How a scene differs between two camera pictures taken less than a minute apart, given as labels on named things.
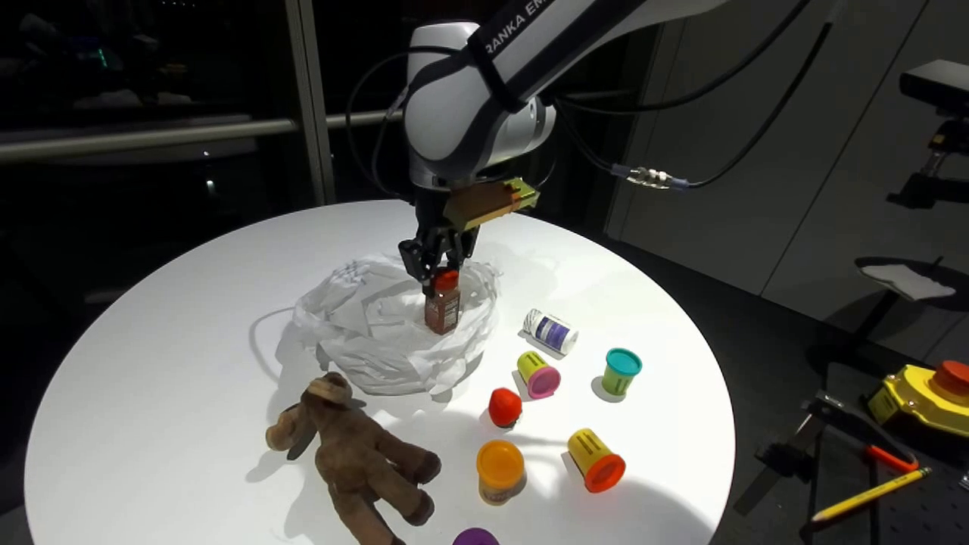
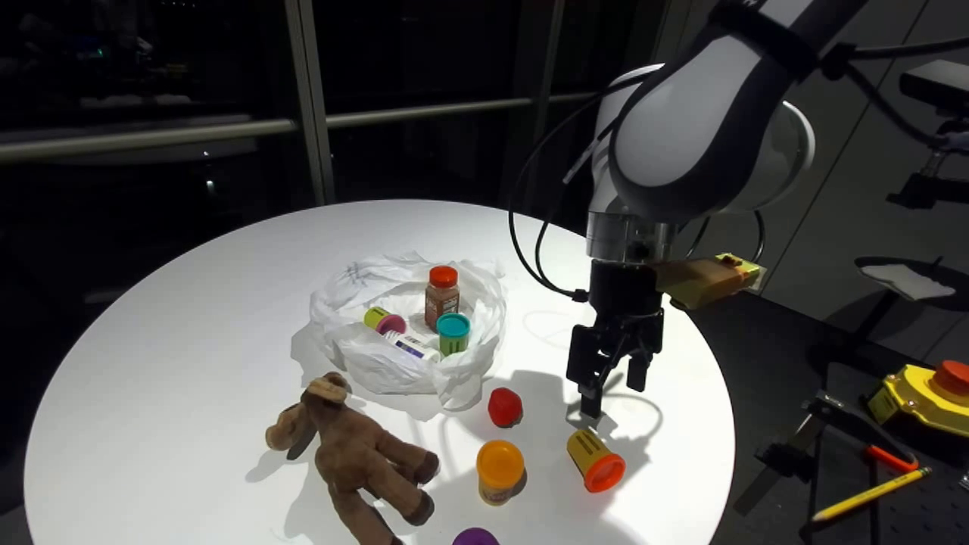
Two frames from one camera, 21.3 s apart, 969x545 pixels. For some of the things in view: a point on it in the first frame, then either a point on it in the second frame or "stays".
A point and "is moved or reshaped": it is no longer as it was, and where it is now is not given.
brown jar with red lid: (443, 304) stays
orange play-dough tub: (497, 471) stays
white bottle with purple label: (545, 330) -> (409, 348)
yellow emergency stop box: (939, 398) stays
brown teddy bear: (358, 461) stays
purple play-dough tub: (476, 534) stays
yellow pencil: (869, 495) stays
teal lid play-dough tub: (622, 367) is moved or reshaped
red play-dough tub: (505, 405) stays
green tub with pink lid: (533, 375) -> (385, 321)
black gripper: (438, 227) -> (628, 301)
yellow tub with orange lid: (597, 468) stays
